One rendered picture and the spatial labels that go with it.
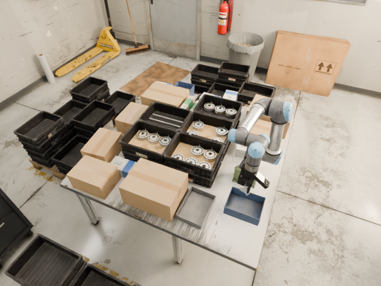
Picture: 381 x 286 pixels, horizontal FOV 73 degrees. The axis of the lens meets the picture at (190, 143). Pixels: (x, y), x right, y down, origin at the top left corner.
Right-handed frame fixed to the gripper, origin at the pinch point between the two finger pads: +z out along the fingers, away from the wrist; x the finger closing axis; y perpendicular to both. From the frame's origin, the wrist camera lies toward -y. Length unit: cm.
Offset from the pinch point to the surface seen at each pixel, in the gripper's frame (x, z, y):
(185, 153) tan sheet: -39, 25, 59
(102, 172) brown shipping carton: 8, 26, 105
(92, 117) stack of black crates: -75, 55, 196
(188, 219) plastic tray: 5, 42, 34
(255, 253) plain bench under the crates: 7.8, 42.7, -15.4
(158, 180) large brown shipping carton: -1, 22, 62
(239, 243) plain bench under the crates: 5.9, 42.5, -3.7
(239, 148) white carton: -67, 26, 22
